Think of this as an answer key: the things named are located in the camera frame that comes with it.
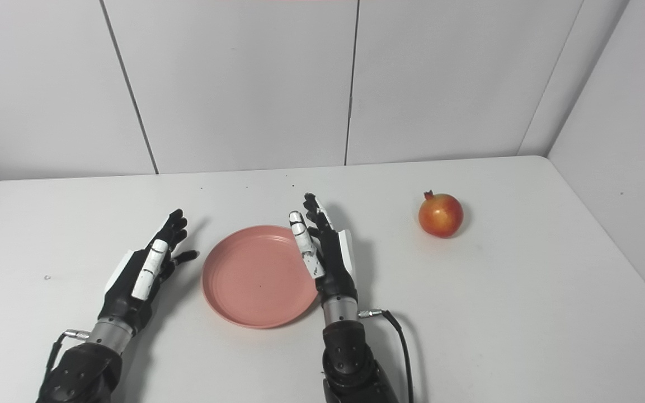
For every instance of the red yellow pomegranate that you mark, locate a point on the red yellow pomegranate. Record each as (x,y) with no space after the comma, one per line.
(441,215)

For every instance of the pink round plate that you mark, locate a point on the pink round plate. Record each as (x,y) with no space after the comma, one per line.
(255,280)

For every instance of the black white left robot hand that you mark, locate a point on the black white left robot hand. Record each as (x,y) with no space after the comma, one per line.
(123,299)

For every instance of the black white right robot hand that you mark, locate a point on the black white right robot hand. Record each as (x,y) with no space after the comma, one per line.
(336,274)

